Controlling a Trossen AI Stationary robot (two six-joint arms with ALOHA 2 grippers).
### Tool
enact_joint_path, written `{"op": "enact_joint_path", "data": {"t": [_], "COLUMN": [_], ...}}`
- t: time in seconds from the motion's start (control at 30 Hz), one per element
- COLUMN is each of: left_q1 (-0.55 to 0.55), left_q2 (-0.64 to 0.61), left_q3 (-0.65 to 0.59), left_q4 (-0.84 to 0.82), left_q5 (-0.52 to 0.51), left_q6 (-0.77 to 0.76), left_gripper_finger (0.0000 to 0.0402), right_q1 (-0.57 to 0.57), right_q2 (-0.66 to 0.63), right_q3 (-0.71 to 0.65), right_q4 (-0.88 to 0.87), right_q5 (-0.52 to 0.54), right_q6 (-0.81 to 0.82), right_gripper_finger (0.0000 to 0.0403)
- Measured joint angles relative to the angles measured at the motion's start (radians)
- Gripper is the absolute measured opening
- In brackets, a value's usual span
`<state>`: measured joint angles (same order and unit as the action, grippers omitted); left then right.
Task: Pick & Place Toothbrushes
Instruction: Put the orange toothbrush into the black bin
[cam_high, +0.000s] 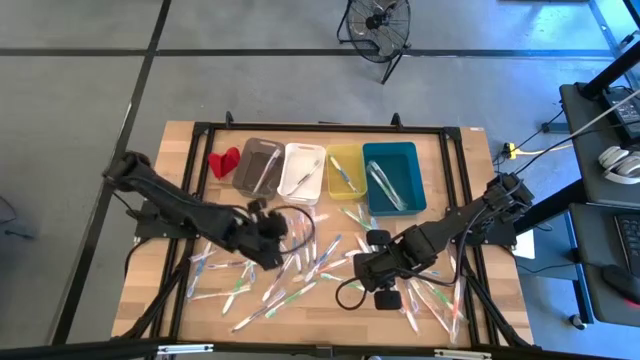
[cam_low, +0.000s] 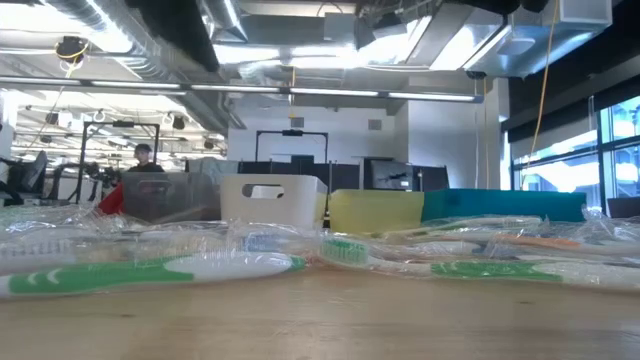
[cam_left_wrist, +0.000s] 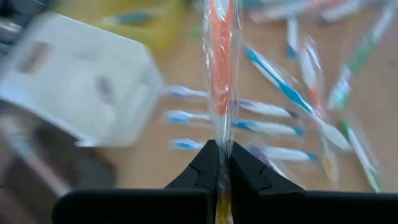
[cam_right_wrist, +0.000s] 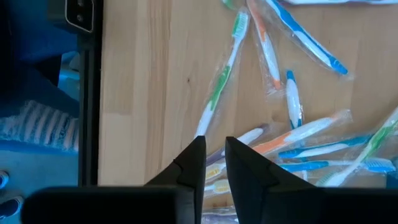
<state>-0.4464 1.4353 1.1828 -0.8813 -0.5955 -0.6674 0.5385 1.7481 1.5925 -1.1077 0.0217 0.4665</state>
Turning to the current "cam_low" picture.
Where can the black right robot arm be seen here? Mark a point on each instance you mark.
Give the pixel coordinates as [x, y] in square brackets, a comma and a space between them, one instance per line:
[490, 5]

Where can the black cabinet row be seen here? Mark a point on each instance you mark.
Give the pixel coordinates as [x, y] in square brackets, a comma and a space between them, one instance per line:
[345, 177]

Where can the yellow plastic bin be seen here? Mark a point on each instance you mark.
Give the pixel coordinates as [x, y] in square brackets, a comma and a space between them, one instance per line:
[375, 212]

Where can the blue toothbrush in clear wrapper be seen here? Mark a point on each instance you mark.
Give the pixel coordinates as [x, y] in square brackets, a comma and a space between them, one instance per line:
[255, 243]

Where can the long ceiling light strip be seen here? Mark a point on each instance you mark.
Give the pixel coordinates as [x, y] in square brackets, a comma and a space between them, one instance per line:
[240, 89]

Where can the transparent grey plastic bin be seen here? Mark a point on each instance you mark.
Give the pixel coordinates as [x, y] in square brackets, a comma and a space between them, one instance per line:
[170, 197]

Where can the green toothbrush in clear wrapper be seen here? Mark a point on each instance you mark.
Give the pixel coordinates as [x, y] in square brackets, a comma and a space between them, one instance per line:
[475, 222]
[495, 270]
[100, 280]

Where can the person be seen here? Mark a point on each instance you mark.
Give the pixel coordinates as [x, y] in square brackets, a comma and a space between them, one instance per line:
[144, 157]

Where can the teal plastic bin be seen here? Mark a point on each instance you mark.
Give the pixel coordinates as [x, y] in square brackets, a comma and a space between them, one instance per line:
[500, 205]

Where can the red plastic bin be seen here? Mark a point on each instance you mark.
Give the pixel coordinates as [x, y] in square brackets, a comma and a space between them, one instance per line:
[112, 202]

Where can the grey office chair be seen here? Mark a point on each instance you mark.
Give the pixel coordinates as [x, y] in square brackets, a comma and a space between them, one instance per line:
[34, 172]

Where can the dark laptop lid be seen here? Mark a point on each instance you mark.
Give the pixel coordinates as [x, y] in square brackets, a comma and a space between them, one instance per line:
[625, 207]

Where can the black rig frame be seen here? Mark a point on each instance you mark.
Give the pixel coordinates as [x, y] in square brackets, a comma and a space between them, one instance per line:
[292, 132]
[120, 124]

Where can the grey wall vent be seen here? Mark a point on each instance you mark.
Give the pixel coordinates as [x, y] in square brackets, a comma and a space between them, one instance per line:
[297, 122]
[375, 124]

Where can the silver round air duct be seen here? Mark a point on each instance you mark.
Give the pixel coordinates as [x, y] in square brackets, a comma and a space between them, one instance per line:
[150, 60]

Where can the silver rectangular air duct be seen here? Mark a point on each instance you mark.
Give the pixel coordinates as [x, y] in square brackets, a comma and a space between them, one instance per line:
[525, 45]

